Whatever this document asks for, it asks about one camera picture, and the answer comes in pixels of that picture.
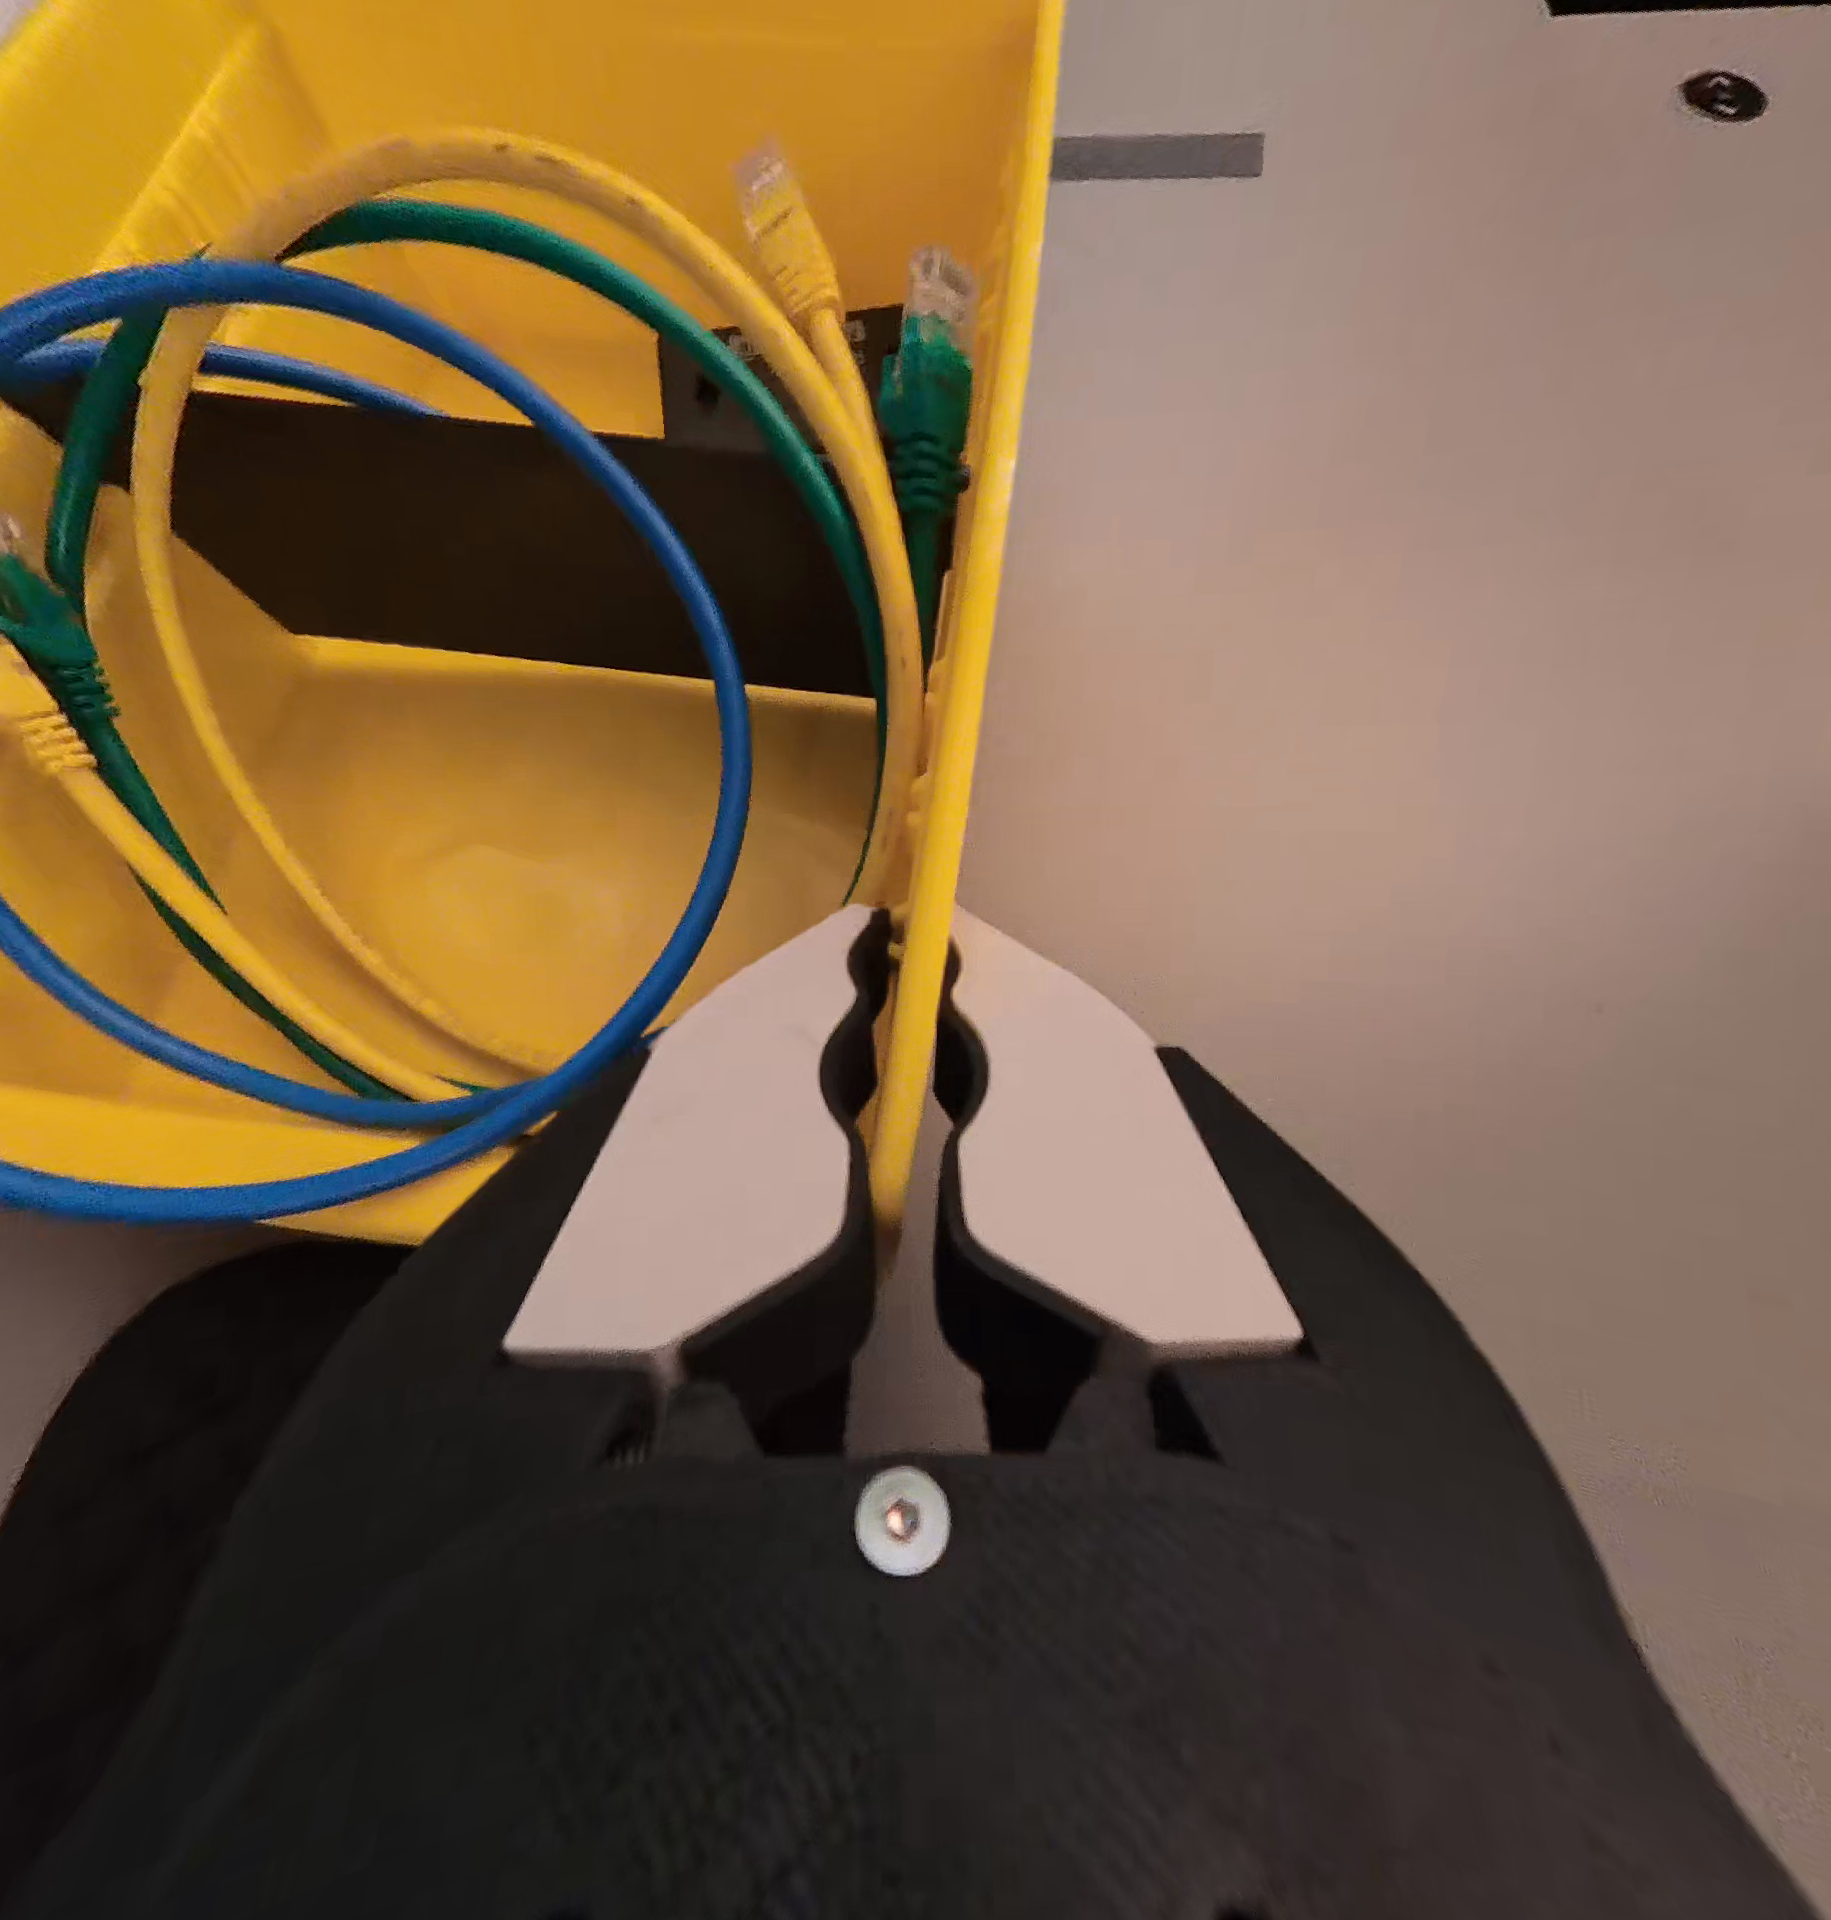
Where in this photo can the black rounded object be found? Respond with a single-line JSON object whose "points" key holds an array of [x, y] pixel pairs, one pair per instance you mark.
{"points": [[150, 1425]]}

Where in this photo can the black ethernet switch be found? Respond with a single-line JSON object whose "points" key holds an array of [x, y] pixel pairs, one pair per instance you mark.
{"points": [[765, 376]]}

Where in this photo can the round table grommet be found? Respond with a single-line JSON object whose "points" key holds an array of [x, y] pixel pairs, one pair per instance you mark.
{"points": [[1722, 95]]}

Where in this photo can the black bin divider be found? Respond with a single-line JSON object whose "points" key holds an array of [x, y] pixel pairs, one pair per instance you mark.
{"points": [[481, 556]]}

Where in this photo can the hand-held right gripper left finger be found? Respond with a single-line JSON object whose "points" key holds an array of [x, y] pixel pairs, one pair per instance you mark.
{"points": [[720, 1186]]}

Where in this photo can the yellow plastic bin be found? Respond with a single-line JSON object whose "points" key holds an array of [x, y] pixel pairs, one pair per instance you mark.
{"points": [[556, 841]]}

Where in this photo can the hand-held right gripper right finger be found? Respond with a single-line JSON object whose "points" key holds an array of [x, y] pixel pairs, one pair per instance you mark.
{"points": [[1112, 1186]]}

